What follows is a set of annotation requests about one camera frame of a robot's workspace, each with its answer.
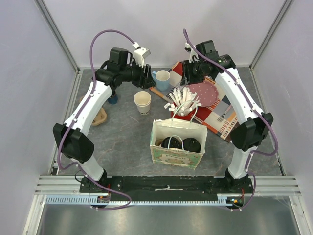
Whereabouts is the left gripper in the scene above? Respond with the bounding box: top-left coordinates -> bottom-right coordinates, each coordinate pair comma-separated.
121,59 -> 157,90

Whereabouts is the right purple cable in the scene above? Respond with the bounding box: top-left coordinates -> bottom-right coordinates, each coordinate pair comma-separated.
182,28 -> 279,212

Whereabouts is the dark blue ceramic mug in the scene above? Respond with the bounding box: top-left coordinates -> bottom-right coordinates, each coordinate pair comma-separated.
107,93 -> 118,105

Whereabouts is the pink polka dot plate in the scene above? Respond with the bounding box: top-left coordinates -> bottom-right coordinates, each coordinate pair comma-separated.
187,80 -> 219,107

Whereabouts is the white stir sticks bundle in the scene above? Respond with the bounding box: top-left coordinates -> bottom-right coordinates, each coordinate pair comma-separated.
164,86 -> 202,116

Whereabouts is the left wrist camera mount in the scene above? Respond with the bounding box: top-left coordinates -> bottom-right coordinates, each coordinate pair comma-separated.
133,42 -> 151,68

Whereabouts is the light blue ceramic mug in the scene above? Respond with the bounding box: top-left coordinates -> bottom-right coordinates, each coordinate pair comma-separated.
152,70 -> 170,92

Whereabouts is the single cardboard cup carrier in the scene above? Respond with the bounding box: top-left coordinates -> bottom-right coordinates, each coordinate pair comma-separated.
91,107 -> 107,126

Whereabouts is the red cup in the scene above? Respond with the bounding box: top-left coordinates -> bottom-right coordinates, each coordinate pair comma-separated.
171,109 -> 197,121

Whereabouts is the aluminium frame rail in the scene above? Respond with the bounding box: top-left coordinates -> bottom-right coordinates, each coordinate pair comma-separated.
33,0 -> 81,74

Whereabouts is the green paper gift bag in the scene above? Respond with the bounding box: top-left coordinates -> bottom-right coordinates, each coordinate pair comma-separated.
150,105 -> 208,169

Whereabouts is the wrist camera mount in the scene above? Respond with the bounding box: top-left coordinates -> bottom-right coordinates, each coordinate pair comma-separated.
133,42 -> 151,68
184,43 -> 199,63

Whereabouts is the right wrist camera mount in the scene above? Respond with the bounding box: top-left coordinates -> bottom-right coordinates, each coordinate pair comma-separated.
184,43 -> 199,63

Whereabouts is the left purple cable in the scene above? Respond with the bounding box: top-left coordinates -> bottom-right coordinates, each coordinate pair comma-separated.
57,29 -> 141,212

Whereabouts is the colourful magazine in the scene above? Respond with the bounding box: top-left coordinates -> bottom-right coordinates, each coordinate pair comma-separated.
150,62 -> 239,142

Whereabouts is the metal fork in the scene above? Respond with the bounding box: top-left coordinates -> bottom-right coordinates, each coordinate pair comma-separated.
217,104 -> 232,122

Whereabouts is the purple cable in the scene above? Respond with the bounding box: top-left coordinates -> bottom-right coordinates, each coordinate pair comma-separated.
182,28 -> 279,212
57,29 -> 141,212

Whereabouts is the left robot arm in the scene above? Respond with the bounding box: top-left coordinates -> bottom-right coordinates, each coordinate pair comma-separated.
53,47 -> 156,192

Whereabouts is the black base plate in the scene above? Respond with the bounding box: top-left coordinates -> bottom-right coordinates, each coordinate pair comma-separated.
79,175 -> 253,195

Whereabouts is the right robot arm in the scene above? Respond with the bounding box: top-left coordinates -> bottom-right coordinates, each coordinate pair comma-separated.
180,40 -> 273,193

